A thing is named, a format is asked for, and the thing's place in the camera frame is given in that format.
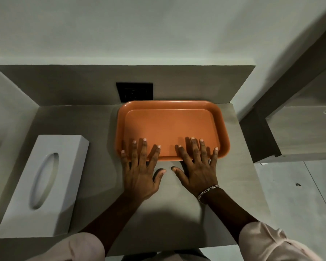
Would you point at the person's right middle finger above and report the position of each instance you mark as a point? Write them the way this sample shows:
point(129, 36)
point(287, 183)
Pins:
point(194, 149)

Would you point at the black wall socket plate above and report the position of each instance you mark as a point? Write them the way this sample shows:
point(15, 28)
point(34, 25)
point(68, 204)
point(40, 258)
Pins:
point(134, 92)

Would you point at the person's left thumb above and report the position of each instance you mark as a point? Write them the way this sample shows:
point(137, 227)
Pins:
point(159, 175)

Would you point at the person's right little finger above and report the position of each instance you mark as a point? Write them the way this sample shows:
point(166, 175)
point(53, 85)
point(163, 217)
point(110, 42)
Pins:
point(215, 156)

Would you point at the person's left little finger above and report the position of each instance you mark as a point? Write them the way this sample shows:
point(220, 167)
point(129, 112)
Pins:
point(124, 159)

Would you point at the person's left middle finger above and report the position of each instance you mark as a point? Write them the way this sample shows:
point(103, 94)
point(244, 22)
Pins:
point(143, 150)

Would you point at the orange plastic tray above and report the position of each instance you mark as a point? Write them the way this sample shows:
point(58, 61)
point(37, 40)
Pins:
point(168, 125)

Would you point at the person's right forearm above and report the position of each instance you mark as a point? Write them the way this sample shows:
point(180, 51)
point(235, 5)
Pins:
point(228, 212)

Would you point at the person's right hand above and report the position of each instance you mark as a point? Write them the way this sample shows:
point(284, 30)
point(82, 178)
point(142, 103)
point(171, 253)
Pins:
point(197, 173)

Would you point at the white tissue box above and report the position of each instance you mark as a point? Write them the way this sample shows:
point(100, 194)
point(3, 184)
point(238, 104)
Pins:
point(43, 184)

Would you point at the person's right thumb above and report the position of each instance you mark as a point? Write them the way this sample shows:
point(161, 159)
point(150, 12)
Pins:
point(178, 172)

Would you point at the person's left hand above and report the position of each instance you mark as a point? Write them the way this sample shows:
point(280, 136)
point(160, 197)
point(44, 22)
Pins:
point(138, 176)

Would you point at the person's left forearm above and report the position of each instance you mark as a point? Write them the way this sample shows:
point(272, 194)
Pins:
point(111, 217)

